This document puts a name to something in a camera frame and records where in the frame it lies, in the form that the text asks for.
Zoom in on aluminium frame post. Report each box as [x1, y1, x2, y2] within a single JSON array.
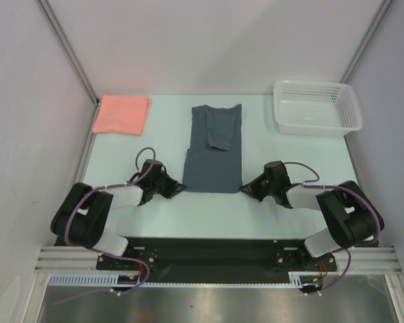
[[339, 0, 397, 83], [36, 0, 100, 108]]

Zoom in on blue-grey t shirt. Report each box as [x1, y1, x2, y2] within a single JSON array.
[[182, 104, 242, 194]]

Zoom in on white slotted cable duct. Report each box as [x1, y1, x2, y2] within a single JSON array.
[[48, 273, 321, 289]]

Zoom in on right aluminium frame post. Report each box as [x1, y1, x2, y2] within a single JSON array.
[[339, 0, 397, 83]]

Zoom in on left aluminium frame post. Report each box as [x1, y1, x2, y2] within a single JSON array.
[[36, 0, 100, 108]]

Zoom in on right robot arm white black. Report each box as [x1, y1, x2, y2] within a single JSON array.
[[239, 161, 384, 270]]

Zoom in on white plastic perforated basket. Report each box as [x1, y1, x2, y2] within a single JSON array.
[[273, 81, 362, 137]]

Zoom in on aluminium front rail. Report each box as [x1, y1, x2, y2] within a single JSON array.
[[35, 246, 402, 275]]

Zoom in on folded pink t shirt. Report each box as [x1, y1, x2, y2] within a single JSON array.
[[92, 95, 152, 136]]

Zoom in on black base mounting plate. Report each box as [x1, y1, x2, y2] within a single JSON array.
[[53, 235, 381, 285]]

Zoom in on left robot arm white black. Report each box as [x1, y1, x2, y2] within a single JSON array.
[[50, 159, 187, 269]]

